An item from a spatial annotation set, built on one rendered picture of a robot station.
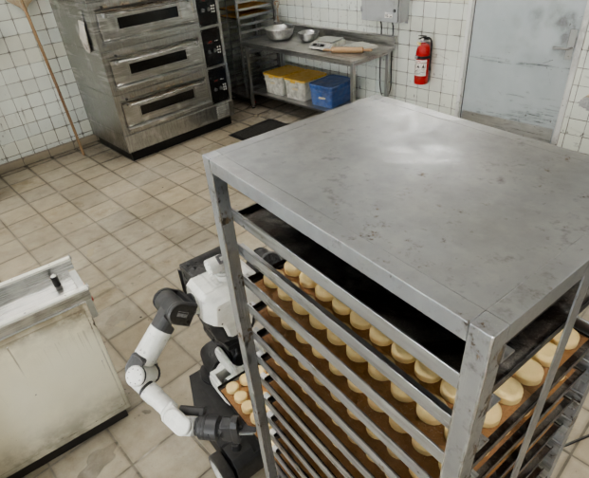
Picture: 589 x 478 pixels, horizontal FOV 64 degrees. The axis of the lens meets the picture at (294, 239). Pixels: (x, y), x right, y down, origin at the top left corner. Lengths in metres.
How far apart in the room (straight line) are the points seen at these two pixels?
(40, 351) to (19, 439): 0.49
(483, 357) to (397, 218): 0.24
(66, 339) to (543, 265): 2.07
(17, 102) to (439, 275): 5.85
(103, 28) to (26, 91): 1.36
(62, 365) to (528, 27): 4.62
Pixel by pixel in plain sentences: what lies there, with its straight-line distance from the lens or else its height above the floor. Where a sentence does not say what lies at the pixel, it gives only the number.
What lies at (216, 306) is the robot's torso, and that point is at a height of 0.97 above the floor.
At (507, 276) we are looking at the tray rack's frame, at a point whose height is 1.82.
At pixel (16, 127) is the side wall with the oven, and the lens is 6.25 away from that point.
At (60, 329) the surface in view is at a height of 0.76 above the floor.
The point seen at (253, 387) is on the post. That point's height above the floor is 1.13.
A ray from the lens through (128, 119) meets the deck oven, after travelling 5.52.
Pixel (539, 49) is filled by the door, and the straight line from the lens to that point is 5.18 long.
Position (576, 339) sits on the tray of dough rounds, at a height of 1.51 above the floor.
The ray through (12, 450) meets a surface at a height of 0.23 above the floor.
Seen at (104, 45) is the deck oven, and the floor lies 1.26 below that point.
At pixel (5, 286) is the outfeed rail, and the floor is 0.89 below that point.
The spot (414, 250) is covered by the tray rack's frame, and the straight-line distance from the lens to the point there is 0.64.
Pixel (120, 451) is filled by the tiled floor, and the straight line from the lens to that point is 2.78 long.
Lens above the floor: 2.19
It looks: 35 degrees down
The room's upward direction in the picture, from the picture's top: 5 degrees counter-clockwise
